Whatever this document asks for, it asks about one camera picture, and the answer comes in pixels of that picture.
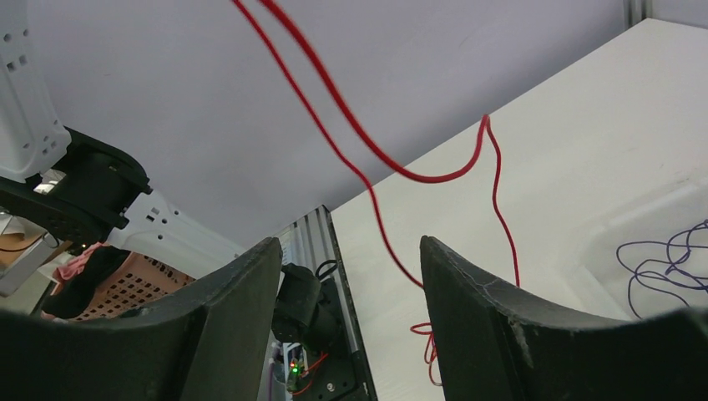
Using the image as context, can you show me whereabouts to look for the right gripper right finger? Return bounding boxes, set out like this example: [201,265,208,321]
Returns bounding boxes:
[420,236,707,400]

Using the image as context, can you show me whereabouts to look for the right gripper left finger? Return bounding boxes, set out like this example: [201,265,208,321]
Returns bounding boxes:
[1,237,282,400]

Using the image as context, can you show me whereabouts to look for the red cable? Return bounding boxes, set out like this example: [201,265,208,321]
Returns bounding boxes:
[230,0,522,290]

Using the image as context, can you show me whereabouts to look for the dark blue cables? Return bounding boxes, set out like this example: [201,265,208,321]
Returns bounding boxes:
[615,219,708,320]

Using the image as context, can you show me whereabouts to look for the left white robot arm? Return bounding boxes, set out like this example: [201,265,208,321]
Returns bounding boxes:
[1,1,244,278]

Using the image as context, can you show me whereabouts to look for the pink perforated basket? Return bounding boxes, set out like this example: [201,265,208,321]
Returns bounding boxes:
[40,243,194,322]

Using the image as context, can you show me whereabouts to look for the clear plastic bin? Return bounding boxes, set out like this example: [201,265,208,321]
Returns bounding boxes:
[559,179,707,320]

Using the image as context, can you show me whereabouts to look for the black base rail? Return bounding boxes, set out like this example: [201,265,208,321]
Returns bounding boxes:
[269,206,377,400]

